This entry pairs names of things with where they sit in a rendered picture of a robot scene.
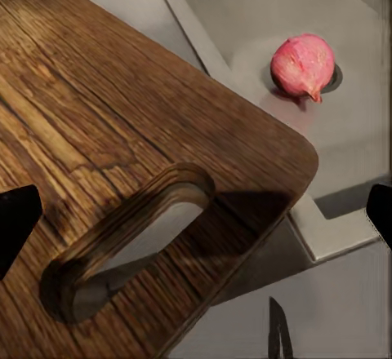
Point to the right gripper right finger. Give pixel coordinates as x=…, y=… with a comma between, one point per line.
x=379, y=210

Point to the cutting board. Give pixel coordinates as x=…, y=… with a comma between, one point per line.
x=102, y=119

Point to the vidalia onion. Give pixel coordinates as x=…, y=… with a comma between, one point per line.
x=303, y=66

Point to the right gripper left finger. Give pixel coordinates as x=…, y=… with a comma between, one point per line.
x=20, y=210

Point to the drop in sink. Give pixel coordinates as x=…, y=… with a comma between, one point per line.
x=351, y=129

